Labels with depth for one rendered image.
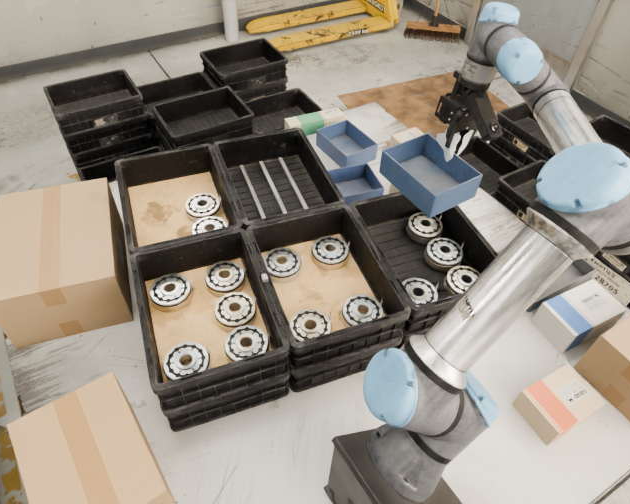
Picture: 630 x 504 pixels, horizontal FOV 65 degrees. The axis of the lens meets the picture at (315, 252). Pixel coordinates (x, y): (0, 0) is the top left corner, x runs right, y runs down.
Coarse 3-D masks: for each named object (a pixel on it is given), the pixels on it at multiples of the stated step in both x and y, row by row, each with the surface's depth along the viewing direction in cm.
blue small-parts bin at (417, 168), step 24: (408, 144) 126; (432, 144) 127; (384, 168) 124; (408, 168) 128; (432, 168) 128; (456, 168) 123; (408, 192) 119; (432, 192) 112; (456, 192) 115; (432, 216) 116
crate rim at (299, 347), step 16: (336, 208) 138; (256, 224) 132; (272, 224) 132; (368, 240) 130; (256, 256) 125; (384, 272) 122; (272, 288) 118; (384, 320) 113; (400, 320) 115; (288, 336) 109; (320, 336) 109; (336, 336) 109; (352, 336) 112
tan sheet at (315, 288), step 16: (304, 256) 138; (304, 272) 134; (320, 272) 135; (336, 272) 135; (352, 272) 135; (288, 288) 131; (304, 288) 131; (320, 288) 131; (336, 288) 131; (352, 288) 131; (368, 288) 132; (288, 304) 127; (304, 304) 127; (320, 304) 127; (336, 304) 128; (288, 320) 124; (336, 320) 124
